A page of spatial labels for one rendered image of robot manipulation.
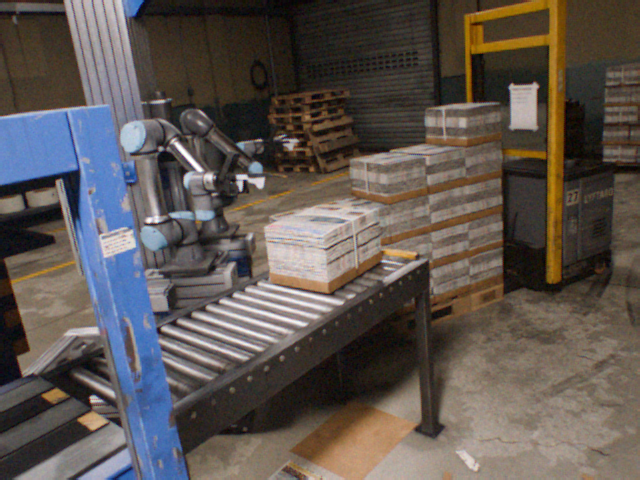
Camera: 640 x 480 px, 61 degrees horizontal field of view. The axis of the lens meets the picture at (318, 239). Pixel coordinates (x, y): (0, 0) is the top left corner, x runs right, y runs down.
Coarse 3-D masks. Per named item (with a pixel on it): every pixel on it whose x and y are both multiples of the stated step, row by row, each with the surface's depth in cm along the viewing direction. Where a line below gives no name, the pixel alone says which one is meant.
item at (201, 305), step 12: (264, 276) 224; (240, 288) 213; (204, 300) 205; (216, 300) 205; (180, 312) 197; (192, 312) 197; (156, 324) 189; (72, 360) 169; (84, 360) 168; (48, 372) 163; (60, 372) 162; (60, 384) 163; (72, 384) 165; (72, 396) 166; (84, 396) 169
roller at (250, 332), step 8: (200, 312) 195; (200, 320) 192; (208, 320) 190; (216, 320) 187; (224, 320) 186; (232, 320) 185; (224, 328) 184; (232, 328) 181; (240, 328) 179; (248, 328) 178; (256, 328) 177; (248, 336) 176; (256, 336) 174; (264, 336) 172; (272, 336) 170; (280, 336) 170; (272, 344) 169
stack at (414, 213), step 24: (456, 192) 329; (288, 216) 305; (384, 216) 306; (408, 216) 315; (432, 216) 322; (456, 216) 332; (408, 240) 317; (432, 240) 326; (456, 240) 336; (456, 264) 339; (432, 288) 334; (456, 288) 344; (456, 312) 348; (360, 336) 314
